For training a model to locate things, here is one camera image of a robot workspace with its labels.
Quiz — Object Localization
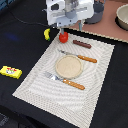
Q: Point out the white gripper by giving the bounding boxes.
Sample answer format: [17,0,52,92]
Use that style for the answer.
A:
[46,0,94,34]

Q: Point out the brown toy sausage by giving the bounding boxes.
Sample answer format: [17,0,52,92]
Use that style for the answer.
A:
[73,40,91,49]

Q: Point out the yellow toy banana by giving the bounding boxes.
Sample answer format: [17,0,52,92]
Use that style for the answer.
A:
[44,28,50,41]

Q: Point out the yellow butter box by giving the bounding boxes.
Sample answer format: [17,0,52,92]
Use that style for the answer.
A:
[0,66,22,79]

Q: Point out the red toy tomato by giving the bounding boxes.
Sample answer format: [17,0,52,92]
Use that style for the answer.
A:
[59,32,68,43]

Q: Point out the grey pot centre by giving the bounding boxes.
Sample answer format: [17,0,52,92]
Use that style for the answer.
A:
[85,0,105,24]

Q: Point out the brown wooden board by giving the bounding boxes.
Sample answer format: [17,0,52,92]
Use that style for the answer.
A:
[64,0,128,43]

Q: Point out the round tan wooden plate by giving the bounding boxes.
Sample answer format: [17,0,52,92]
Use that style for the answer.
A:
[55,55,83,79]

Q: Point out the beige bowl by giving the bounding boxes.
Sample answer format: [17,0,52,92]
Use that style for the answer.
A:
[116,4,128,31]

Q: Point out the white woven placemat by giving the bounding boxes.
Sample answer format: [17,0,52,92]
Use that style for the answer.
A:
[13,34,114,128]

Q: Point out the knife with wooden handle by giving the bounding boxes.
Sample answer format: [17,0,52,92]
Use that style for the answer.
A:
[58,49,97,63]

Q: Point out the fork with wooden handle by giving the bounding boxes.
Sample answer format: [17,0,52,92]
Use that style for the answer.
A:
[44,72,85,90]

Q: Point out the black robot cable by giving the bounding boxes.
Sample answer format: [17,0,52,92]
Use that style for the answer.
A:
[6,0,49,29]

